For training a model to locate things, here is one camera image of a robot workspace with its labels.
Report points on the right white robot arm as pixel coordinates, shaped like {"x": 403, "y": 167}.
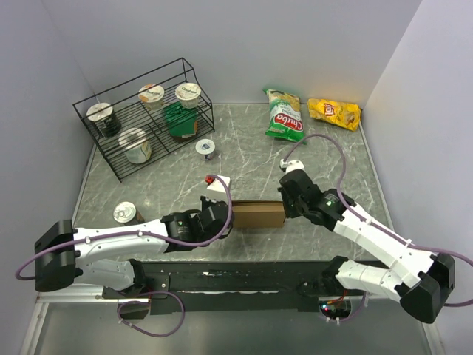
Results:
{"x": 420, "y": 281}

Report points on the orange yogurt cup on rack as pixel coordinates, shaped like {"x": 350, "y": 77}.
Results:
{"x": 151, "y": 95}

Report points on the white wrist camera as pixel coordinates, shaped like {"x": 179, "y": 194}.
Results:
{"x": 215, "y": 189}
{"x": 288, "y": 166}

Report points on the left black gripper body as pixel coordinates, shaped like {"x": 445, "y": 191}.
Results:
{"x": 207, "y": 203}

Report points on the black wire rack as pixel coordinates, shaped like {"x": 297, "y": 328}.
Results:
{"x": 131, "y": 113}

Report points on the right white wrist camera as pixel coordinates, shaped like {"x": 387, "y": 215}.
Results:
{"x": 288, "y": 166}

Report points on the small white yogurt cup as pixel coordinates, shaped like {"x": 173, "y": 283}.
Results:
{"x": 205, "y": 148}

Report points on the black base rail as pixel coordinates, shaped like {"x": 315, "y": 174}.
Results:
{"x": 240, "y": 286}

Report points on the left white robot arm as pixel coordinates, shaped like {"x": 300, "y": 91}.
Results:
{"x": 66, "y": 255}

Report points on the white cup lower rack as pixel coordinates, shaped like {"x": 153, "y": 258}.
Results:
{"x": 135, "y": 145}

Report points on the brown cardboard box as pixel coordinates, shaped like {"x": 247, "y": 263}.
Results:
{"x": 258, "y": 214}

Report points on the Chobani yogurt cup on rack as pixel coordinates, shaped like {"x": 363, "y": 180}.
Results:
{"x": 188, "y": 94}

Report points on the dark tin can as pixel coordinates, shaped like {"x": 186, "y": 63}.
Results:
{"x": 126, "y": 213}

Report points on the yellow Lays chips bag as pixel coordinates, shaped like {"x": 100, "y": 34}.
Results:
{"x": 342, "y": 114}

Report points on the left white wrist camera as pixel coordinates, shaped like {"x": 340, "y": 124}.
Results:
{"x": 215, "y": 189}

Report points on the green Chuba chips bag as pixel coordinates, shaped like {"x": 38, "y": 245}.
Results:
{"x": 285, "y": 116}

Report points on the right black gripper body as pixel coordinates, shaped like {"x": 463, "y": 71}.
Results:
{"x": 293, "y": 208}

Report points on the green snack bag in rack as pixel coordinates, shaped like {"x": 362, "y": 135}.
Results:
{"x": 181, "y": 122}

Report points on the dark yogurt cup on rack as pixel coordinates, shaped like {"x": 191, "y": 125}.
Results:
{"x": 103, "y": 117}

